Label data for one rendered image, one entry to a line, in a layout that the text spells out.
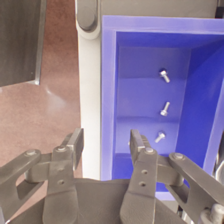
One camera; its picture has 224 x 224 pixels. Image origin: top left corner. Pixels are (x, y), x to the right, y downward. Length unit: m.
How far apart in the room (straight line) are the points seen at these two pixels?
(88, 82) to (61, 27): 0.92
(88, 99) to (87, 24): 0.13
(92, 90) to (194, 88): 0.17
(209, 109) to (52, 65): 1.09
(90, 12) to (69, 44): 0.92
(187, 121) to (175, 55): 0.10
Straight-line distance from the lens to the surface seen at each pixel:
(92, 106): 0.31
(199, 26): 0.20
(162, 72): 0.25
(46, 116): 1.29
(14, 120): 1.42
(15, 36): 1.01
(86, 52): 0.30
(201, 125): 0.25
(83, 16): 0.26
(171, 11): 0.28
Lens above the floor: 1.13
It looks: 73 degrees down
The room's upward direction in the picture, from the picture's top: 180 degrees counter-clockwise
